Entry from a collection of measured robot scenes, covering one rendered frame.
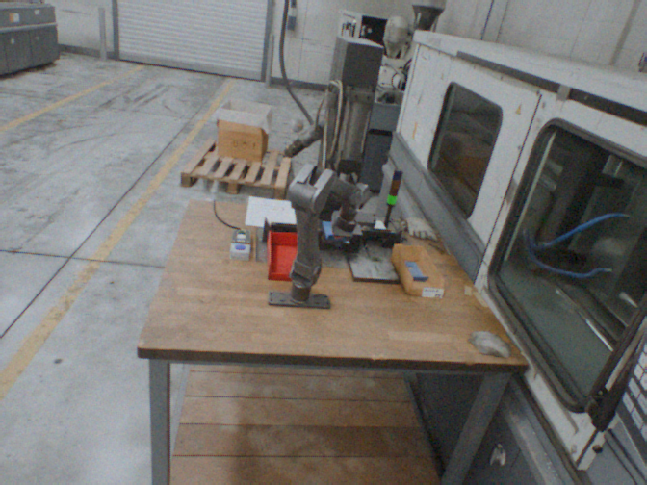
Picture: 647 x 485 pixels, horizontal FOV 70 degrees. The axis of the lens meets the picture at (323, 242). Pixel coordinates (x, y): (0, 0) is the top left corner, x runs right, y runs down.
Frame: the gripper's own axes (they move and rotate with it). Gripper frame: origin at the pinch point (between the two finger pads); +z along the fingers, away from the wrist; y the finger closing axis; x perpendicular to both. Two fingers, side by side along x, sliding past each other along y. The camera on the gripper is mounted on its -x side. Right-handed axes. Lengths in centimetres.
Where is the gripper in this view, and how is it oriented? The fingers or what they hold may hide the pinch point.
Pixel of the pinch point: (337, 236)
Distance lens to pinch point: 169.7
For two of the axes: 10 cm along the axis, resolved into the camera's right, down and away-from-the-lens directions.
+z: -2.1, 5.0, 8.4
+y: -0.2, -8.6, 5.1
